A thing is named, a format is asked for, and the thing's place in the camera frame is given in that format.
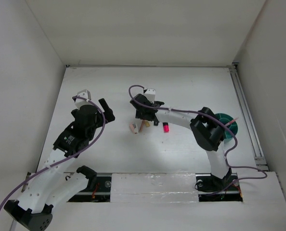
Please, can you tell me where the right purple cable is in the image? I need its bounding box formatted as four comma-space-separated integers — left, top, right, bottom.
128, 84, 269, 195

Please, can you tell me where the teal round container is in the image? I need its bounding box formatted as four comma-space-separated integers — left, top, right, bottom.
215, 113, 238, 144

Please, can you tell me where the aluminium side rail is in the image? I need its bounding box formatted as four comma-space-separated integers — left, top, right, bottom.
228, 63, 269, 171

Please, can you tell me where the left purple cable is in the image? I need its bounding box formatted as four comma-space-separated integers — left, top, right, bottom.
0, 96, 107, 231

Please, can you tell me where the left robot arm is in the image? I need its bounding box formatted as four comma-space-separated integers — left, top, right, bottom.
4, 96, 115, 231

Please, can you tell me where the orange pencil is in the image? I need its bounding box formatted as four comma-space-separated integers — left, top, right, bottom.
139, 120, 145, 132

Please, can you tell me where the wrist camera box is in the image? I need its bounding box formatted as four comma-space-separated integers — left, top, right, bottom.
73, 89, 91, 109
143, 88, 156, 103

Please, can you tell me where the pink eraser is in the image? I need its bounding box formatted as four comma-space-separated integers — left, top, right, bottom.
130, 123, 139, 134

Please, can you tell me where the purple cable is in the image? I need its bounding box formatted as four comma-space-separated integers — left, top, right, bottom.
0, 96, 107, 231
128, 84, 269, 195

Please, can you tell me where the pink capped black highlighter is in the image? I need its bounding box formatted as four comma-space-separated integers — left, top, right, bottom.
162, 122, 169, 133

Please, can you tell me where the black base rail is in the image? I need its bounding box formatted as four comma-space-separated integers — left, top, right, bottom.
70, 174, 243, 203

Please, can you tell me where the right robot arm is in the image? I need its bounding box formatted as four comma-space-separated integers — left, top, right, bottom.
130, 94, 232, 192

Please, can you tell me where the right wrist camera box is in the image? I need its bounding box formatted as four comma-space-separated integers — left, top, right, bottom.
143, 88, 156, 103

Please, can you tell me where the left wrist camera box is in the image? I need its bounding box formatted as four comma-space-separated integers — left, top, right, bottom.
73, 89, 91, 109

